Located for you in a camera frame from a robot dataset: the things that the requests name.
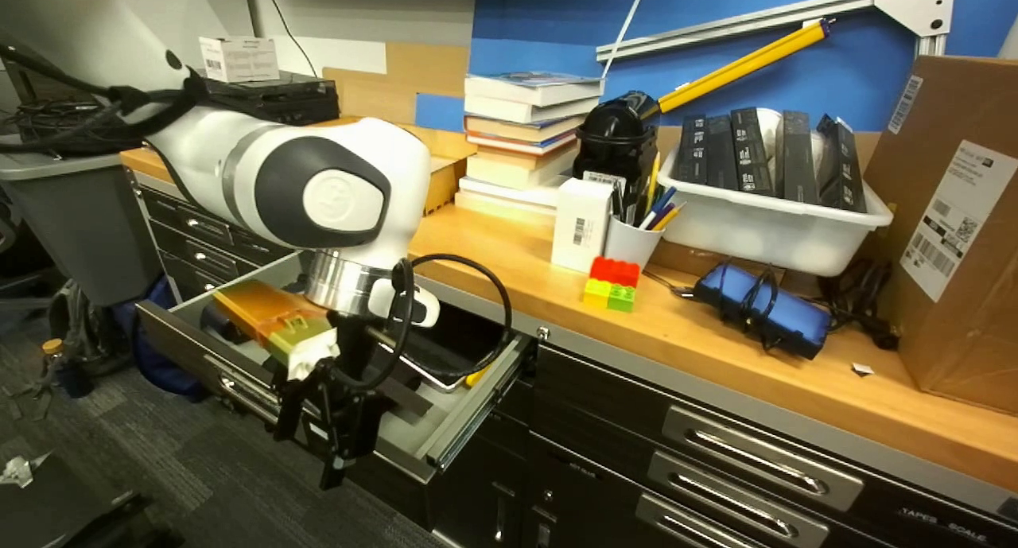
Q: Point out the white cup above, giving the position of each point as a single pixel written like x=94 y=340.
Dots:
x=631 y=242

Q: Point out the crumpled paper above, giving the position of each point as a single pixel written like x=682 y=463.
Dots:
x=20 y=470

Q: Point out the blue bag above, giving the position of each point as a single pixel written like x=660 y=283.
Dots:
x=155 y=357

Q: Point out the silver tablet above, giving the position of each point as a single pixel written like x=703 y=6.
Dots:
x=433 y=365

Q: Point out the wooden box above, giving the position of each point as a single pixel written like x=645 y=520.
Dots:
x=441 y=186

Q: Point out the blue pouch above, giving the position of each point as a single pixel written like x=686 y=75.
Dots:
x=767 y=309

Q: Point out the white carton with barcode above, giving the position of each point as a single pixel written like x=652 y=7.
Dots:
x=580 y=226

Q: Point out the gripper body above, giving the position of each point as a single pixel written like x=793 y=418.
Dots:
x=354 y=397

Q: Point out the large cardboard box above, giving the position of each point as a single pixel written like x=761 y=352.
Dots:
x=954 y=238

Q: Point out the heap of pens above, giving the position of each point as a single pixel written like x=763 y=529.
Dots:
x=648 y=202

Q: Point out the yellow pole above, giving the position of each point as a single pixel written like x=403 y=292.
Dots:
x=740 y=67

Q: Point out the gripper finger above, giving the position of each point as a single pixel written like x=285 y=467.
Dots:
x=293 y=409
x=336 y=468

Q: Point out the row of black boxes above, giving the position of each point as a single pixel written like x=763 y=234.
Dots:
x=747 y=158

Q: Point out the stack of black devices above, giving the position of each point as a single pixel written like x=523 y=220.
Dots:
x=278 y=99

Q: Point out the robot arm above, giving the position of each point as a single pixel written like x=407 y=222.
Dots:
x=238 y=166

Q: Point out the small white box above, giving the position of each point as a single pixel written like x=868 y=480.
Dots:
x=238 y=59

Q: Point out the stack of books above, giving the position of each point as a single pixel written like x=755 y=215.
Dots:
x=517 y=146

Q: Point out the open grey drawer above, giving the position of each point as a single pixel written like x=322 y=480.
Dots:
x=445 y=421

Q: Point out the grey backpack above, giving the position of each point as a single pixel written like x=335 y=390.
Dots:
x=83 y=325

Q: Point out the yellow toy block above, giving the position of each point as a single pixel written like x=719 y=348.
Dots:
x=596 y=293

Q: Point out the green toy block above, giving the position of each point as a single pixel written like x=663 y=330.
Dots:
x=622 y=298

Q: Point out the white plastic tub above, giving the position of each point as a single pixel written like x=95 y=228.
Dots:
x=763 y=230

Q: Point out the paper scrap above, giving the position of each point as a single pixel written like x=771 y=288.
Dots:
x=863 y=369

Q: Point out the red toy block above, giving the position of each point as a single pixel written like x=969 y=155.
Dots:
x=615 y=271

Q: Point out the black round device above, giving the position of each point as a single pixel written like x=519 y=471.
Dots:
x=614 y=142

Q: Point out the orange and green plastic box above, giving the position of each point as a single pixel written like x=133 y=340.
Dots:
x=266 y=313

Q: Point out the grey bin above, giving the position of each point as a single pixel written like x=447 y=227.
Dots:
x=79 y=222

